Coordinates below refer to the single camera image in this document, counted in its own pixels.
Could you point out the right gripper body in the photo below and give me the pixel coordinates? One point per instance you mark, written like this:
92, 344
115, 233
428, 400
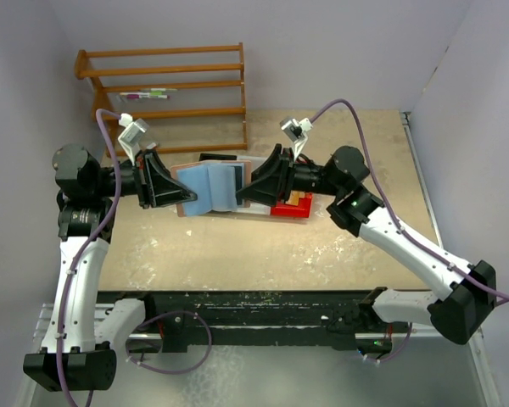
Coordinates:
288, 177

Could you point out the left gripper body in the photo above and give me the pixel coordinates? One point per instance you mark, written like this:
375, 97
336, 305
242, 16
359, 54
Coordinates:
145, 192

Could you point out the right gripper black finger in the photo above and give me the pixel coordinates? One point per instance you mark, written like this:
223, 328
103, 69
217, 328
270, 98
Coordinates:
263, 189
269, 166

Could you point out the pink leather card holder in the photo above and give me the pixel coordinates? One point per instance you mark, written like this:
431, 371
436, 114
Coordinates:
215, 183

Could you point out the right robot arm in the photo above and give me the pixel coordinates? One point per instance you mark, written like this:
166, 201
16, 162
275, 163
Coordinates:
458, 295

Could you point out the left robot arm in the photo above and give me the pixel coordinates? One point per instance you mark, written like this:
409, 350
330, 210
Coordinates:
84, 339

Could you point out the gold card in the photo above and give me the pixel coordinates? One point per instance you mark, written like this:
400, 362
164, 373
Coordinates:
294, 198

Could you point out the white plastic bin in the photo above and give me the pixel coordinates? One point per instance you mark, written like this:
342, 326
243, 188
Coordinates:
254, 208

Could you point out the red plastic bin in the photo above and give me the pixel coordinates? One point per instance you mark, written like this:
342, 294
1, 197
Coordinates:
302, 211

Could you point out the black plastic bin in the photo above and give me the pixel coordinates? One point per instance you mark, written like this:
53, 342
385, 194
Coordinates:
217, 156

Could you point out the green marker pen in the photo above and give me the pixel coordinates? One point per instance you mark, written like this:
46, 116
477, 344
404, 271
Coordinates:
158, 90

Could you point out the pink marker pen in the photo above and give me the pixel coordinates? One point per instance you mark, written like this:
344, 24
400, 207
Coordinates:
133, 96

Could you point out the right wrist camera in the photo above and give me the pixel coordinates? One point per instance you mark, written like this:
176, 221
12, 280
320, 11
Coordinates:
297, 132

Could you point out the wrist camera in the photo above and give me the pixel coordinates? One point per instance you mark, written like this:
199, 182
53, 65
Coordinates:
131, 138
297, 132

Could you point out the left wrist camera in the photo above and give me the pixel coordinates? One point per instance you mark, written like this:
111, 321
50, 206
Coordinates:
131, 138

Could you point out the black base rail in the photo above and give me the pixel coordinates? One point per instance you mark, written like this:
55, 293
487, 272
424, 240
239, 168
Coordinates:
336, 319

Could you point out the aluminium table edge rail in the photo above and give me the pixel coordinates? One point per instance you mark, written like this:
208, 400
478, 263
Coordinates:
476, 344

